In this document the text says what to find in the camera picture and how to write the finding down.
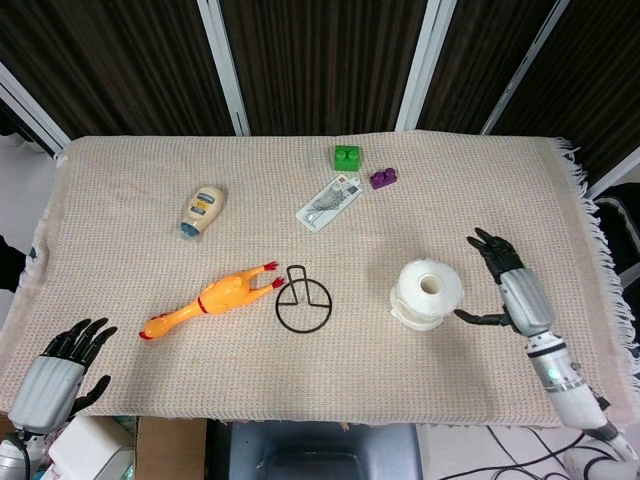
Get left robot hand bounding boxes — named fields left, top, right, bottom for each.
left=8, top=317, right=119, bottom=434

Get purple plastic building block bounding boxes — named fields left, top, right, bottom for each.
left=369, top=168, right=399, bottom=191

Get brown cardboard box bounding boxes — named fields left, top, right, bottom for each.
left=133, top=417, right=209, bottom=480

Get flat white printed packet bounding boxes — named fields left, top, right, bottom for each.
left=295, top=173, right=364, bottom=232

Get orange rubber chicken toy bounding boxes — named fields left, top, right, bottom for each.
left=139, top=260, right=287, bottom=344

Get black floor cable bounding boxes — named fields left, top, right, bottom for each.
left=487, top=427, right=601, bottom=480

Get beige woven tablecloth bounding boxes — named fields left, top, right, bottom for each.
left=0, top=128, right=632, bottom=430

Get black chair with white trim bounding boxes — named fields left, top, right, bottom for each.
left=592, top=182, right=640, bottom=276

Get black metal wire stand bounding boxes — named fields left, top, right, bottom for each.
left=274, top=264, right=334, bottom=335

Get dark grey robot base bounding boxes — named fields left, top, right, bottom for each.
left=227, top=420, right=426, bottom=480

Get green plastic building block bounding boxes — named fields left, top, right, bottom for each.
left=332, top=144, right=363, bottom=174

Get white plastic box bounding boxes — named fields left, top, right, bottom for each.
left=47, top=415, right=136, bottom=480

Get mayonnaise squeeze bottle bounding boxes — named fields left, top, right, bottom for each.
left=178, top=184, right=227, bottom=242

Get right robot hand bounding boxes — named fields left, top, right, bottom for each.
left=453, top=227, right=557, bottom=337

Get white partition post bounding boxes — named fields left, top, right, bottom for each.
left=397, top=0, right=445, bottom=132
left=0, top=62, right=71, bottom=156
left=589, top=147, right=640, bottom=199
left=481, top=0, right=572, bottom=136
left=196, top=0, right=251, bottom=137

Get white tape roll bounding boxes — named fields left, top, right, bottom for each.
left=389, top=257, right=464, bottom=332

